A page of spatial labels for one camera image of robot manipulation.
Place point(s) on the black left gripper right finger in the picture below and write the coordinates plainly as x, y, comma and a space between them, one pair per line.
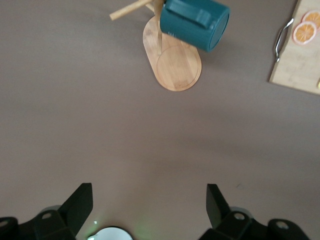
217, 210

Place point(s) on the wooden mug tree rack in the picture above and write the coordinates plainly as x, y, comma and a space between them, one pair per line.
175, 67

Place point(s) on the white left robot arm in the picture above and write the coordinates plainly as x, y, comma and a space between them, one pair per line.
110, 233

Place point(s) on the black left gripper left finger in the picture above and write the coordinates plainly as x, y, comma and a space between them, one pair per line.
77, 207

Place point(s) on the teal mug with yellow interior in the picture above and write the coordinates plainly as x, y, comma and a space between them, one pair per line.
185, 30

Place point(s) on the bamboo cutting board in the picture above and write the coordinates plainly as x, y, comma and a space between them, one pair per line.
295, 70

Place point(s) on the orange slice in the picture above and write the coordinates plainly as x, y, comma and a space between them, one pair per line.
304, 33
313, 17

